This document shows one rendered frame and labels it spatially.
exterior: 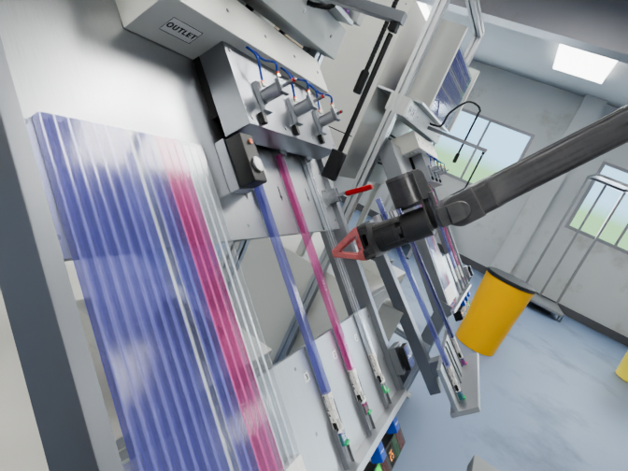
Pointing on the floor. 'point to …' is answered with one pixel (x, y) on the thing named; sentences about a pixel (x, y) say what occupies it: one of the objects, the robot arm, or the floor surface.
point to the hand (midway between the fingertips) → (337, 252)
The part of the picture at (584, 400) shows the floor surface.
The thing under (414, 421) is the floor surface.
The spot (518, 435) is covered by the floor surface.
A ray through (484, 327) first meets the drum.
